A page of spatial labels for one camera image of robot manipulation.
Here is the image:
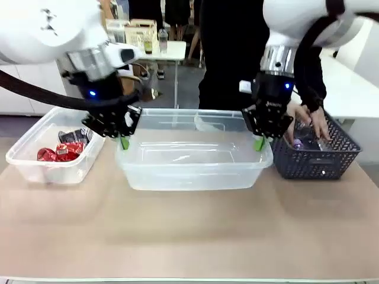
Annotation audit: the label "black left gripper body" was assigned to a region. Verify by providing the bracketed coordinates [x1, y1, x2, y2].
[62, 69, 140, 119]

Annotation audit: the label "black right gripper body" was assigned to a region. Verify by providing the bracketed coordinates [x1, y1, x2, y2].
[250, 72, 294, 115]

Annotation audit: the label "large clear plastic bin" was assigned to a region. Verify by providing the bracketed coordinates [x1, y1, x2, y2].
[115, 108, 274, 191]

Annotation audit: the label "person's left forearm black sleeve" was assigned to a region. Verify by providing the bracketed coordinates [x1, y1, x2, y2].
[296, 44, 327, 114]

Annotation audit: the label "black plastic mesh basket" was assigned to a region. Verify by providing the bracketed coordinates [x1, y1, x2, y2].
[271, 109, 363, 180]

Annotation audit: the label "person's right hand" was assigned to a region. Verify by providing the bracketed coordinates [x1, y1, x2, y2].
[286, 102, 312, 128]

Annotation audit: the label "person's left hand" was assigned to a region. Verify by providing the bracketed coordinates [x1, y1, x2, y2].
[309, 106, 332, 141]

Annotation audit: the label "black crumpled wrapper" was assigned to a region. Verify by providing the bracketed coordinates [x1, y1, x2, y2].
[57, 128, 94, 145]

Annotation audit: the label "large red crumpled wrapper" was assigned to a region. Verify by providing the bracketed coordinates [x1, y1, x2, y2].
[55, 141, 87, 162]

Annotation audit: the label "clear plastic scrap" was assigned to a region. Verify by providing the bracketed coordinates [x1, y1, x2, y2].
[194, 115, 226, 133]

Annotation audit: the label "person's black torso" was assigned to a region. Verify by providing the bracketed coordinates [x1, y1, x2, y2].
[197, 0, 300, 111]

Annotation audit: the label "clear storage box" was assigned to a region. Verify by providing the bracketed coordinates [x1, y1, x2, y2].
[105, 18, 127, 44]

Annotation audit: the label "small red crumpled wrapper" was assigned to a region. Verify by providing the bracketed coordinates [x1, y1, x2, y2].
[37, 147, 57, 162]

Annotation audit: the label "small clear plastic bin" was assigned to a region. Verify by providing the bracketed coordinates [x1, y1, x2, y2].
[5, 106, 106, 185]

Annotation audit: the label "white cabinet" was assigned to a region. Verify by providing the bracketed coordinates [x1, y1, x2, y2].
[0, 60, 70, 117]

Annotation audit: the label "white folding table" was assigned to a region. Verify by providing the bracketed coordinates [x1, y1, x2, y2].
[134, 40, 187, 109]

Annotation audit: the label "clear water bottle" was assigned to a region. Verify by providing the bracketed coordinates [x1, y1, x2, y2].
[158, 28, 169, 54]

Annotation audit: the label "white side table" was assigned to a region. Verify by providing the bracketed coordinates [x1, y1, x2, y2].
[318, 17, 379, 125]

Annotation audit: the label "background person legs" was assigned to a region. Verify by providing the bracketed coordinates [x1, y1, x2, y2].
[161, 0, 205, 80]

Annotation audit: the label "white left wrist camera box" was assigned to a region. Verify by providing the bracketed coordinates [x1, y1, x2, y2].
[105, 43, 144, 65]

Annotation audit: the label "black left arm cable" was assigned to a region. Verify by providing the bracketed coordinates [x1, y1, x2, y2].
[0, 70, 92, 111]

